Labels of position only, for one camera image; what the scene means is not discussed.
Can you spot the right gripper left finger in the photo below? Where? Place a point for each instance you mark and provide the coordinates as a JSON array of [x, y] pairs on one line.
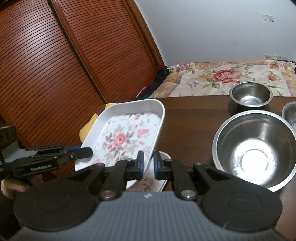
[[116, 177]]

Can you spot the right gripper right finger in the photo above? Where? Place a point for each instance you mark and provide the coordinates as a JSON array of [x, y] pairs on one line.
[[179, 175]]

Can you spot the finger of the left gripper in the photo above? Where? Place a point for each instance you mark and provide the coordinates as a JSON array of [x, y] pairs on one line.
[[75, 153]]

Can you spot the floral white square plate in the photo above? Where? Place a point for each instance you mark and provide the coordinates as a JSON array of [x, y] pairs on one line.
[[148, 183], [122, 130]]

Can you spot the large stainless steel bowl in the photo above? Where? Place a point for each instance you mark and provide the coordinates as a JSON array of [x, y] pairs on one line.
[[257, 146]]

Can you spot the medium stainless steel bowl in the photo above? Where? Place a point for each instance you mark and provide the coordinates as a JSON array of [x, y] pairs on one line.
[[289, 114]]

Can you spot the person's left hand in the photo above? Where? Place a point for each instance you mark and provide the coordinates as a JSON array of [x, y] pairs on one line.
[[9, 187]]

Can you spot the yellow plush toy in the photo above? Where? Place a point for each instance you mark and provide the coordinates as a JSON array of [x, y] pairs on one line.
[[86, 129]]

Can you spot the dark clothes on bed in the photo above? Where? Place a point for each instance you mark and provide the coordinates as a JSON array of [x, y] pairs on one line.
[[160, 77]]

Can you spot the wooden louvered wardrobe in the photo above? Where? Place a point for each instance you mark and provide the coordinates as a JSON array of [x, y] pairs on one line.
[[62, 60]]

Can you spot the floral bed quilt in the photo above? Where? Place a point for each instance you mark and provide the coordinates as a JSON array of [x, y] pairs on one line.
[[217, 78]]

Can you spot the small stainless steel bowl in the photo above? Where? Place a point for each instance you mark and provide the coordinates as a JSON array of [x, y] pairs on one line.
[[250, 96]]

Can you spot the white wall switch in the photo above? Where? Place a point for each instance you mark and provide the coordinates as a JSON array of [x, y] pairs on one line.
[[267, 18]]

